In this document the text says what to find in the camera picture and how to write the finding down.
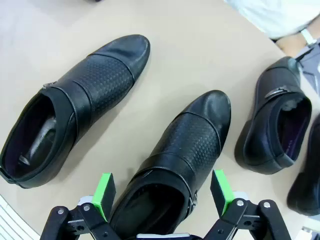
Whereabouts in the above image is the person in white jacket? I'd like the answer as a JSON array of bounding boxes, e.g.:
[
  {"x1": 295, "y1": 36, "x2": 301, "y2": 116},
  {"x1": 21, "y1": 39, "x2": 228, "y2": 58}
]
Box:
[{"x1": 224, "y1": 0, "x2": 320, "y2": 41}]

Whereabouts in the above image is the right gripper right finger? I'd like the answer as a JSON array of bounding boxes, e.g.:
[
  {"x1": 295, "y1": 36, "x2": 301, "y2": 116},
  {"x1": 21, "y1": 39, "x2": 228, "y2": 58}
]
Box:
[{"x1": 203, "y1": 169, "x2": 293, "y2": 240}]

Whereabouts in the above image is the person left hand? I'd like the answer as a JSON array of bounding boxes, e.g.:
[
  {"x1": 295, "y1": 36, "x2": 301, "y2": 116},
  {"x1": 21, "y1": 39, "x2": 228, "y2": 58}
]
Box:
[{"x1": 275, "y1": 35, "x2": 308, "y2": 58}]

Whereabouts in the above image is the small black leather shoe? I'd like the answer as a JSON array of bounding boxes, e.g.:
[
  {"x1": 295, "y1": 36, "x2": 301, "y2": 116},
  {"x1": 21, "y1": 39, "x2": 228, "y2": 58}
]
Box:
[
  {"x1": 234, "y1": 56, "x2": 313, "y2": 176},
  {"x1": 286, "y1": 119, "x2": 320, "y2": 218}
]

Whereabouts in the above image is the large black leather shoe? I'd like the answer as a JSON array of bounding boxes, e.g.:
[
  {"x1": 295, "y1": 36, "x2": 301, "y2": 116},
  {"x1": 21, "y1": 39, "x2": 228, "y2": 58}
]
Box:
[
  {"x1": 0, "y1": 34, "x2": 151, "y2": 190},
  {"x1": 108, "y1": 89, "x2": 232, "y2": 240}
]

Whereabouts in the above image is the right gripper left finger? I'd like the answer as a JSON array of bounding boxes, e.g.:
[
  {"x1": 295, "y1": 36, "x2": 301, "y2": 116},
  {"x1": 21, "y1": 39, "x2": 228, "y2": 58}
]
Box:
[{"x1": 41, "y1": 172, "x2": 123, "y2": 240}]

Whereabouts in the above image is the white wristwatch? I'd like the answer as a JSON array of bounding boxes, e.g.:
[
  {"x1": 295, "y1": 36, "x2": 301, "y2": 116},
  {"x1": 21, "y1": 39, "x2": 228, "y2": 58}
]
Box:
[{"x1": 300, "y1": 28, "x2": 318, "y2": 46}]

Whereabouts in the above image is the white ribbed panel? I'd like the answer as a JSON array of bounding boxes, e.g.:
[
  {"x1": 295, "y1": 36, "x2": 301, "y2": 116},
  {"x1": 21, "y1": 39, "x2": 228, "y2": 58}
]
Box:
[{"x1": 0, "y1": 193, "x2": 42, "y2": 240}]

